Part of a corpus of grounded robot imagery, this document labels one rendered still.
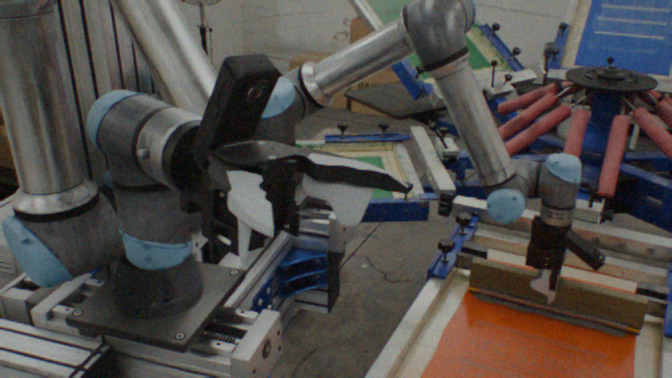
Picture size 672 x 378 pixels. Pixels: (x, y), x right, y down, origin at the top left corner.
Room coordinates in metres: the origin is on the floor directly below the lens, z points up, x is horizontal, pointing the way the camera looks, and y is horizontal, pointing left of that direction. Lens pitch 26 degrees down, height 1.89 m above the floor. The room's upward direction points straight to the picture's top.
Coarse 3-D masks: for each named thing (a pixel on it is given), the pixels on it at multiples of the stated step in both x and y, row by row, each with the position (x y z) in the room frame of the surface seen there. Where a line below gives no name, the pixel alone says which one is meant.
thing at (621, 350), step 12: (564, 276) 1.41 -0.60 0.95; (612, 288) 1.36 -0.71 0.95; (552, 324) 1.21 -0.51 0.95; (564, 324) 1.21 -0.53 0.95; (552, 336) 1.16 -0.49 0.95; (564, 336) 1.16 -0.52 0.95; (576, 336) 1.16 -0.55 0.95; (588, 336) 1.16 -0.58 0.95; (600, 336) 1.16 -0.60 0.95; (612, 336) 1.16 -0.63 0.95; (600, 348) 1.12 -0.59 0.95; (612, 348) 1.12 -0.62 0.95; (624, 348) 1.12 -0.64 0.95; (612, 360) 1.08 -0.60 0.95; (624, 360) 1.08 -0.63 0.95; (612, 372) 1.04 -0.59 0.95; (624, 372) 1.04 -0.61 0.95
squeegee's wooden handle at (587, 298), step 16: (480, 272) 1.32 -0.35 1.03; (496, 272) 1.30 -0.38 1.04; (512, 272) 1.29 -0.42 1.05; (528, 272) 1.28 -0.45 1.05; (496, 288) 1.30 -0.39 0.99; (512, 288) 1.28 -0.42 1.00; (528, 288) 1.27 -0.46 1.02; (560, 288) 1.23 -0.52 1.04; (576, 288) 1.22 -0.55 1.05; (592, 288) 1.21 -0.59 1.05; (608, 288) 1.21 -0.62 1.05; (560, 304) 1.23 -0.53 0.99; (576, 304) 1.22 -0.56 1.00; (592, 304) 1.20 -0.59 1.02; (608, 304) 1.19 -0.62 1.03; (624, 304) 1.17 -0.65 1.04; (640, 304) 1.16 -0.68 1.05; (624, 320) 1.17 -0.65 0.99; (640, 320) 1.15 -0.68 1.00
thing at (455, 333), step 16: (464, 304) 1.29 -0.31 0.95; (480, 304) 1.29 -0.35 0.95; (496, 304) 1.29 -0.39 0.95; (464, 320) 1.22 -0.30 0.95; (496, 320) 1.22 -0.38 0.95; (512, 320) 1.22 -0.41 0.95; (528, 320) 1.22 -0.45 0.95; (544, 320) 1.22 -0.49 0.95; (448, 336) 1.16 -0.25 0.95; (464, 336) 1.16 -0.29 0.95; (448, 352) 1.11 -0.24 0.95; (432, 368) 1.06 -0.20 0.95; (448, 368) 1.06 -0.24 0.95
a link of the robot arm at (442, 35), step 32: (416, 0) 1.30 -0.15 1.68; (448, 0) 1.26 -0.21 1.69; (416, 32) 1.24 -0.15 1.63; (448, 32) 1.21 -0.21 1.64; (448, 64) 1.19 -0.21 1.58; (448, 96) 1.20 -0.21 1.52; (480, 96) 1.20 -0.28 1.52; (480, 128) 1.18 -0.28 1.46; (480, 160) 1.17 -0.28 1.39; (512, 192) 1.14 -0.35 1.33
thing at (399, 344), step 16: (480, 240) 1.57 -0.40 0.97; (496, 240) 1.55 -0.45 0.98; (512, 240) 1.54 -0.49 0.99; (528, 240) 1.54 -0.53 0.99; (576, 256) 1.45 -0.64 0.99; (592, 272) 1.43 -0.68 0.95; (608, 272) 1.41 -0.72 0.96; (624, 272) 1.40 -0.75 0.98; (640, 272) 1.38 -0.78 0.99; (656, 272) 1.37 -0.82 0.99; (432, 288) 1.31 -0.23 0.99; (416, 304) 1.24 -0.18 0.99; (432, 304) 1.26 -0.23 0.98; (416, 320) 1.18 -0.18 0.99; (400, 336) 1.12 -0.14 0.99; (416, 336) 1.16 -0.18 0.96; (384, 352) 1.07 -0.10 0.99; (400, 352) 1.07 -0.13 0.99; (384, 368) 1.02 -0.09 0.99
